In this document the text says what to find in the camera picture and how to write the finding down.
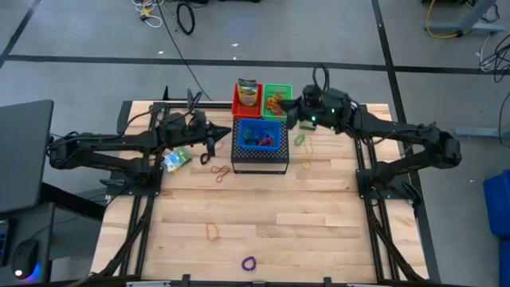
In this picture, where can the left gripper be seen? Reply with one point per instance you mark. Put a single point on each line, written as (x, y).
(191, 129)

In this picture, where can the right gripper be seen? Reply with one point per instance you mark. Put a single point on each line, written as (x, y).
(326, 109)

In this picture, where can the orange rubber band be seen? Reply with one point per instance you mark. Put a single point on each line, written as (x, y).
(220, 145)
(275, 105)
(206, 233)

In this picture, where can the green plastic basket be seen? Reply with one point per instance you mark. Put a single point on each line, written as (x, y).
(281, 88)

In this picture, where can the blue plastic basket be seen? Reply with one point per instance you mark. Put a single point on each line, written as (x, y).
(259, 123)

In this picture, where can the red plastic basket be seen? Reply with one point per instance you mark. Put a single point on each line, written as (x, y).
(247, 111)

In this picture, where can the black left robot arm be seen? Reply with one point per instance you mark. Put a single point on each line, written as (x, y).
(99, 143)

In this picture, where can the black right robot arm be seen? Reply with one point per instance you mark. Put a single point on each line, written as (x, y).
(398, 133)

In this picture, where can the grey desk foot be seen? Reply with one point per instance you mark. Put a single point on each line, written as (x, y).
(478, 132)

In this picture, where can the grey desk leg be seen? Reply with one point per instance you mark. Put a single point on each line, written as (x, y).
(470, 27)

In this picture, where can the yellow rubber band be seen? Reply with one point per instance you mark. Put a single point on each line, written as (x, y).
(307, 145)

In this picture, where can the black perforated metal shelf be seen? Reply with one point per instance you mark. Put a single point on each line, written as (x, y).
(259, 156)

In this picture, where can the black computer mouse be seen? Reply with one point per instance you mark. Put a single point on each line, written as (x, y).
(24, 255)

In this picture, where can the blue storage bin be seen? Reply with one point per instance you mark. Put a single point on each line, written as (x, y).
(498, 203)
(506, 263)

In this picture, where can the black keyboard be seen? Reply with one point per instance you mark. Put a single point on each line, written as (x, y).
(3, 243)

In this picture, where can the black bracket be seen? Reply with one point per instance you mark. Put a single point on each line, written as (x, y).
(165, 95)
(190, 97)

